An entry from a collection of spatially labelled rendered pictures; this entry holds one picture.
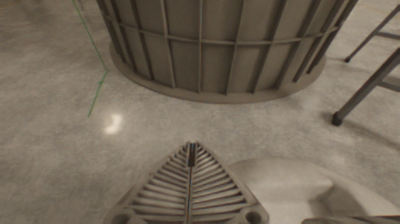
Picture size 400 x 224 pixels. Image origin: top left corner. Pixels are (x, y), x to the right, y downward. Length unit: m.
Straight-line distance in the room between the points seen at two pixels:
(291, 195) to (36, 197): 0.98
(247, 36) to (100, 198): 1.02
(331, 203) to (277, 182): 0.15
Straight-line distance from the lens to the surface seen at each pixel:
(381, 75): 1.17
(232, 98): 1.07
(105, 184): 0.89
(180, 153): 0.16
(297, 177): 0.49
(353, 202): 0.54
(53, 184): 1.02
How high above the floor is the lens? 0.76
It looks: 45 degrees down
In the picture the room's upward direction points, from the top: 1 degrees clockwise
